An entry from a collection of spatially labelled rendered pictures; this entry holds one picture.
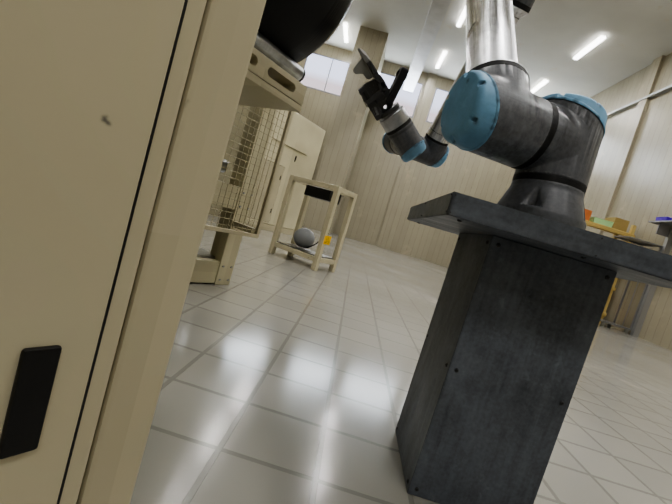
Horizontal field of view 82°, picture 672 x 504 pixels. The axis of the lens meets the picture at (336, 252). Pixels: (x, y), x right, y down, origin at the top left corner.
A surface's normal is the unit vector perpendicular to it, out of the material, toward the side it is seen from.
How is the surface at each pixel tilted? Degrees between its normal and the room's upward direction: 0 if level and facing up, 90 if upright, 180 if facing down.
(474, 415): 90
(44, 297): 90
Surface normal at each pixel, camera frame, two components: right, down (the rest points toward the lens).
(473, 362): -0.05, 0.07
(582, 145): 0.18, 0.14
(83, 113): 0.80, 0.29
